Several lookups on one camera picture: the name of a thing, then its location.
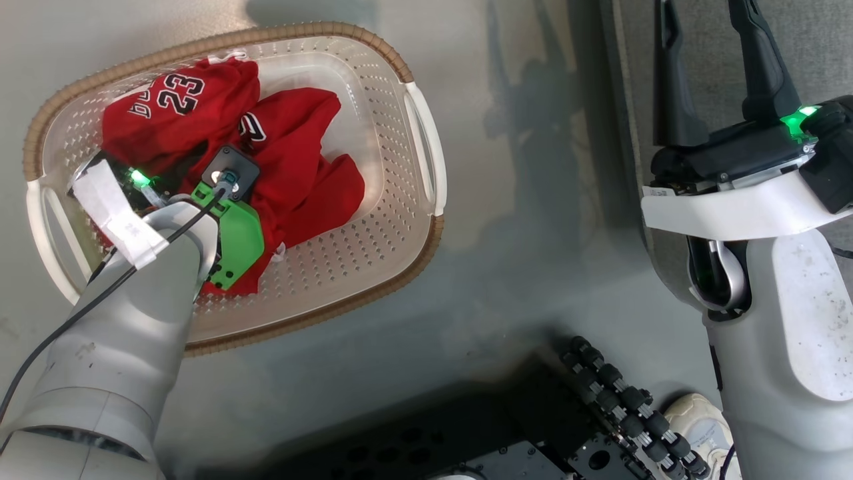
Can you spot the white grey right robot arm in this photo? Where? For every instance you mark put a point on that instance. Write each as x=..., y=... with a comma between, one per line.
x=800, y=346

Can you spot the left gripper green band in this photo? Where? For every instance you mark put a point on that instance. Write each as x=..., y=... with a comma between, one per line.
x=240, y=240

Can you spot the red basketball jersey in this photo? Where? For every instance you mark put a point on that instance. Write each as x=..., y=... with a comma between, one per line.
x=306, y=173

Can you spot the white sneaker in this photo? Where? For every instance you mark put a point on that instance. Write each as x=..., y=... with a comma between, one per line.
x=700, y=426

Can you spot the white plastic laundry basket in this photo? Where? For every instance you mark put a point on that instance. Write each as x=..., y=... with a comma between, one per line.
x=373, y=220

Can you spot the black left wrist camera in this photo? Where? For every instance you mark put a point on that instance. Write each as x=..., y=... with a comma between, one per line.
x=233, y=160

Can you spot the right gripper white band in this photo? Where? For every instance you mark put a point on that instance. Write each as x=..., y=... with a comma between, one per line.
x=733, y=200

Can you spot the black roller wheel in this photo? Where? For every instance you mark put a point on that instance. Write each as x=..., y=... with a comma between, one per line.
x=626, y=406

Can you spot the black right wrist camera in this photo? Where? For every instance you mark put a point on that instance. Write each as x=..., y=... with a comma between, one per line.
x=833, y=166

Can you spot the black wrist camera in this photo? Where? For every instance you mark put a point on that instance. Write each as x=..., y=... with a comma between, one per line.
x=833, y=166
x=233, y=160

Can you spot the white tape strip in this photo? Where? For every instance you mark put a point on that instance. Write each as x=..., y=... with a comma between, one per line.
x=116, y=213

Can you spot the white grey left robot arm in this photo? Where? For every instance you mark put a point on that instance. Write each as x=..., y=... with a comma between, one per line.
x=120, y=346

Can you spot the grey fabric sofa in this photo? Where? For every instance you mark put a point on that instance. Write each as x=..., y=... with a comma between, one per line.
x=826, y=40

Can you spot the red jersey number 23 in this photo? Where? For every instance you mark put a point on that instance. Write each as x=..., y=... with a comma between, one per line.
x=213, y=100

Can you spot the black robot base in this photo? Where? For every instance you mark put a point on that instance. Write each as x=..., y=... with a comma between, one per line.
x=466, y=433

